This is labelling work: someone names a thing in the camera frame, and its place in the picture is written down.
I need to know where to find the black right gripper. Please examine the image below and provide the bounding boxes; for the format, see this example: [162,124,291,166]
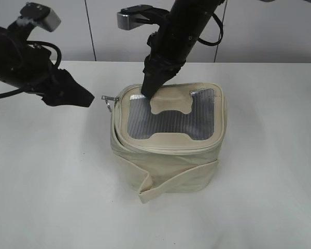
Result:
[141,31,194,99]

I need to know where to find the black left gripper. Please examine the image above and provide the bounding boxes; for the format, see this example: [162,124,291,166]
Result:
[14,43,95,107]

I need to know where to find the silver zipper pull ring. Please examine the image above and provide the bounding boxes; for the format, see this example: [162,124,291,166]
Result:
[101,94,120,114]

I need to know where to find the cream canvas zipper bag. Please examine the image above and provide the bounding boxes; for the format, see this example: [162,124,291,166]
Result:
[106,82,227,203]

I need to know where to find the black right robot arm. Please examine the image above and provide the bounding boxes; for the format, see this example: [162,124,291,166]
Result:
[141,0,223,100]

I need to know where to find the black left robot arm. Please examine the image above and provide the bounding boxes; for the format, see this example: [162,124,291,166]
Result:
[0,22,94,107]

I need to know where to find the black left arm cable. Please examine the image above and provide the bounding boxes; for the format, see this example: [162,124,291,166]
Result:
[0,40,62,101]

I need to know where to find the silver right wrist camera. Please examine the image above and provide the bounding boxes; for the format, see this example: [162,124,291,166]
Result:
[117,5,169,31]

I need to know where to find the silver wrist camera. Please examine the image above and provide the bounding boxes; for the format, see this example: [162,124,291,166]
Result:
[16,2,61,32]
[117,5,169,31]

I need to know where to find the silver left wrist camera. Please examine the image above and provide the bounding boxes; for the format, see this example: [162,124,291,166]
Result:
[16,2,61,32]

